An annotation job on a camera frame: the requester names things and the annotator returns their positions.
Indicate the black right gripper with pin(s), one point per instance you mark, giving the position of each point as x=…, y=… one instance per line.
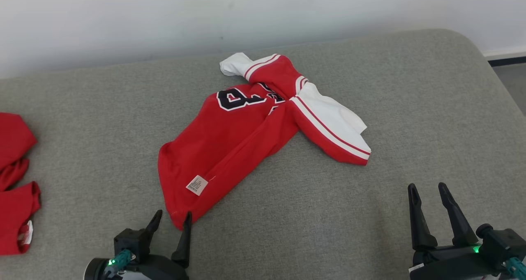
x=448, y=263

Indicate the grey fabric sofa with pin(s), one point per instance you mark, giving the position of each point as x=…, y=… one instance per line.
x=328, y=214

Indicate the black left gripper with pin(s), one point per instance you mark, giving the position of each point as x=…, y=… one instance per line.
x=160, y=269

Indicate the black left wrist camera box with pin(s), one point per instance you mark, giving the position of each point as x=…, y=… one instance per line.
x=131, y=241

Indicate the red garment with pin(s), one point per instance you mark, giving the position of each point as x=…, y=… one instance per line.
x=14, y=206

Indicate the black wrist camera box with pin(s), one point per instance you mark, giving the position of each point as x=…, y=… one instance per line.
x=503, y=243
x=131, y=241

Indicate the red jersey with white sleeves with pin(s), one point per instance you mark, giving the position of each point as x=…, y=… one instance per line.
x=230, y=144

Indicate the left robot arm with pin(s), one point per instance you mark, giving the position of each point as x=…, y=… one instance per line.
x=94, y=269

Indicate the white wall baseboard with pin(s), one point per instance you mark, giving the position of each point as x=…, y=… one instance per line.
x=507, y=54

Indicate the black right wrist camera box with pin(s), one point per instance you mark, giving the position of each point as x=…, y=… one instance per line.
x=503, y=243

